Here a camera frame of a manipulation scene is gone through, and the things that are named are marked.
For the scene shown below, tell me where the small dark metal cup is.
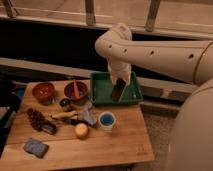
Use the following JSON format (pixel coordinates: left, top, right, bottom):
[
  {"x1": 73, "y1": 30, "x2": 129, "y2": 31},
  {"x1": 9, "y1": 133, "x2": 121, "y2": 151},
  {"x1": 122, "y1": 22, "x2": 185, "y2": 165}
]
[{"x1": 59, "y1": 98, "x2": 72, "y2": 112}]

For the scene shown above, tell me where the blue sponge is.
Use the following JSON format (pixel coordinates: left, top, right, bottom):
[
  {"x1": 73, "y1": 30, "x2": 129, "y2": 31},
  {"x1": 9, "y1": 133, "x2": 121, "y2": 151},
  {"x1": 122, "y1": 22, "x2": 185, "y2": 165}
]
[{"x1": 23, "y1": 138, "x2": 49, "y2": 158}]

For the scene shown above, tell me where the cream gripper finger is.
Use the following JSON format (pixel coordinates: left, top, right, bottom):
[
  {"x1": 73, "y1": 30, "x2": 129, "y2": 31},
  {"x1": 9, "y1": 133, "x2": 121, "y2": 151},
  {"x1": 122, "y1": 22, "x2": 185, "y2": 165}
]
[
  {"x1": 110, "y1": 77, "x2": 117, "y2": 89},
  {"x1": 122, "y1": 76, "x2": 131, "y2": 93}
]

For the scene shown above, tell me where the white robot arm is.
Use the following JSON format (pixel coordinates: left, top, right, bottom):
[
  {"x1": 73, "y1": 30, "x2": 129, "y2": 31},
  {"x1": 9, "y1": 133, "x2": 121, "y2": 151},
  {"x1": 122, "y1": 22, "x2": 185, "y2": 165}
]
[{"x1": 95, "y1": 23, "x2": 213, "y2": 171}]

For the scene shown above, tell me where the red-brown empty bowl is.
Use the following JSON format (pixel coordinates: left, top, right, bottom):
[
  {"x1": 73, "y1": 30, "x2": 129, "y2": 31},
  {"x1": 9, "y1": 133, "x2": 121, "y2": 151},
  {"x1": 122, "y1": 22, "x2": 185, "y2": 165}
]
[{"x1": 32, "y1": 82, "x2": 55, "y2": 104}]

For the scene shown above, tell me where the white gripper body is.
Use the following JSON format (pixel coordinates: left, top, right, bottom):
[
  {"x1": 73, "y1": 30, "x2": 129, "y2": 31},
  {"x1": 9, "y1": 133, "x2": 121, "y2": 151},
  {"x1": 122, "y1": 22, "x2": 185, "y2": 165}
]
[{"x1": 108, "y1": 63, "x2": 131, "y2": 82}]

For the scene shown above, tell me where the wooden handled tool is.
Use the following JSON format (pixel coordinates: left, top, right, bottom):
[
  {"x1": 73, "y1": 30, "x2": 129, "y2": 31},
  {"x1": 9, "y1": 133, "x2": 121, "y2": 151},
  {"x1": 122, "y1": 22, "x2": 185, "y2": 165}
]
[{"x1": 50, "y1": 111, "x2": 78, "y2": 119}]

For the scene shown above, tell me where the white cup blue inside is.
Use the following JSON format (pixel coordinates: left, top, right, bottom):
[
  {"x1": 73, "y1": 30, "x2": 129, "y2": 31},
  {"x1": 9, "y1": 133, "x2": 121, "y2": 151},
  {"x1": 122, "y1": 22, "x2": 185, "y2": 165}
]
[{"x1": 98, "y1": 112, "x2": 116, "y2": 131}]

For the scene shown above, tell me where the red utensil in bowl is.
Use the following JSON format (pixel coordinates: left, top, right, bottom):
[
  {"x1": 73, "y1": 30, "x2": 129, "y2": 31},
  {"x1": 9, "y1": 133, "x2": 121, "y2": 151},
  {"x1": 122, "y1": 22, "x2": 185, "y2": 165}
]
[{"x1": 74, "y1": 79, "x2": 80, "y2": 99}]

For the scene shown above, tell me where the green plastic tray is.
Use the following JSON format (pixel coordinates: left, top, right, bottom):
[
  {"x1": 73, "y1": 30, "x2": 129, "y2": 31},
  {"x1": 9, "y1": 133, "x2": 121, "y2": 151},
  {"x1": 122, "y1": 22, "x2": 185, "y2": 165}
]
[{"x1": 90, "y1": 72, "x2": 143, "y2": 106}]

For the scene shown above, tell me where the black rectangular eraser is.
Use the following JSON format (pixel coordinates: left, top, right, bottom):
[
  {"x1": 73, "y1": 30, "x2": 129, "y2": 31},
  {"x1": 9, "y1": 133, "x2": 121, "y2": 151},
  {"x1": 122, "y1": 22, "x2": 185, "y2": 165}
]
[{"x1": 111, "y1": 78, "x2": 126, "y2": 102}]

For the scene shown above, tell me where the small black box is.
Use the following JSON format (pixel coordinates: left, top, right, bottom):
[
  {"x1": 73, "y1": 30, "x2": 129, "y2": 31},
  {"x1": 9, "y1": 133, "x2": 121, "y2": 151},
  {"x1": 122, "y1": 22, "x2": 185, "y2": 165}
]
[{"x1": 42, "y1": 123, "x2": 57, "y2": 135}]

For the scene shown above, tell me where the yellow round fruit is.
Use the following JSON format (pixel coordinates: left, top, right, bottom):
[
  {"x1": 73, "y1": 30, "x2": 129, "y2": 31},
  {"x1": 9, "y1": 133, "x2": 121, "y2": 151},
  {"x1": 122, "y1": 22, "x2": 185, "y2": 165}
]
[{"x1": 75, "y1": 123, "x2": 89, "y2": 139}]

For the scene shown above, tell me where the wooden folding table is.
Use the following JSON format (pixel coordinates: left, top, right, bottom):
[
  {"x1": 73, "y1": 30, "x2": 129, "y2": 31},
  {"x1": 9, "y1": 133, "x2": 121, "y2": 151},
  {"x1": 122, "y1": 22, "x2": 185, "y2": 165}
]
[{"x1": 0, "y1": 83, "x2": 154, "y2": 171}]

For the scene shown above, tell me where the brown pine cone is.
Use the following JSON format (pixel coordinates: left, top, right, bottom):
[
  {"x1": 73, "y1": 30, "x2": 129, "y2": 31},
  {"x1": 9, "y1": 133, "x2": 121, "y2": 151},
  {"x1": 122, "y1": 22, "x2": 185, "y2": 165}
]
[{"x1": 27, "y1": 108, "x2": 45, "y2": 131}]

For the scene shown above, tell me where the dark red bowl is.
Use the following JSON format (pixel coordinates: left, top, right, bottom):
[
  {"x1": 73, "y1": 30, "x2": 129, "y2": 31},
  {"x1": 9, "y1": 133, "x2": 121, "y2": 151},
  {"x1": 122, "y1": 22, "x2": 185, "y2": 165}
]
[{"x1": 64, "y1": 81, "x2": 88, "y2": 101}]

